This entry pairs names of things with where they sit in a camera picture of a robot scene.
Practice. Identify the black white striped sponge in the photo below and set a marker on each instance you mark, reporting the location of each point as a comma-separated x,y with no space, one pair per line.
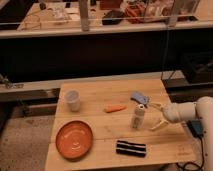
131,149

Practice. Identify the white bottle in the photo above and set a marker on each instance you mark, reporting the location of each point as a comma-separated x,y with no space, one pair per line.
137,117

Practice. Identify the black crate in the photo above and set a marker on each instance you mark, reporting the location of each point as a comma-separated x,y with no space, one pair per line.
197,67

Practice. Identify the blue black box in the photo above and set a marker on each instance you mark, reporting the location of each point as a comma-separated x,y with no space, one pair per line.
195,128

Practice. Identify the orange plate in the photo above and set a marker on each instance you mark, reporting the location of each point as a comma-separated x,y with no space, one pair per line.
74,140

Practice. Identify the blue cloth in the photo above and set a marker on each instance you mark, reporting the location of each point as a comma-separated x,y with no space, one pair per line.
140,98

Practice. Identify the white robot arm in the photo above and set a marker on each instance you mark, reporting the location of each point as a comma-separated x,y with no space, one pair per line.
202,109

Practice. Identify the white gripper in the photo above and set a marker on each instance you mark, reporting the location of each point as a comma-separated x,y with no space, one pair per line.
170,113

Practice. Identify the wooden table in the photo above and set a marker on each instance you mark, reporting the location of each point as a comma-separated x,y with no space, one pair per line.
168,145

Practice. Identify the orange carrot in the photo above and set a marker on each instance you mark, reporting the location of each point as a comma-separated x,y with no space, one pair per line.
115,108

